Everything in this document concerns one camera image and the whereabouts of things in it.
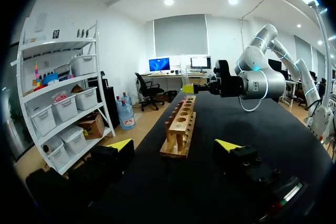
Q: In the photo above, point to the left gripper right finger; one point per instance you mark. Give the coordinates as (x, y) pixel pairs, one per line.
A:
(241, 158)

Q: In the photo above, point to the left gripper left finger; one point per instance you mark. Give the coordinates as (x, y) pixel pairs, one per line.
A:
(115, 155)

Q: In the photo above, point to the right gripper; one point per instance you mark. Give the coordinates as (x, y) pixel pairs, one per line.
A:
(228, 79)

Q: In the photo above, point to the clear test tube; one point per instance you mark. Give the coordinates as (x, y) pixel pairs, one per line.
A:
(184, 73)

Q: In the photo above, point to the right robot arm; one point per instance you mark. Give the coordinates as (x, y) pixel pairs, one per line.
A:
(262, 79)

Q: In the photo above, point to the wooden test tube rack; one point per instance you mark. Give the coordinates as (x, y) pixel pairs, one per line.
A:
(181, 127)

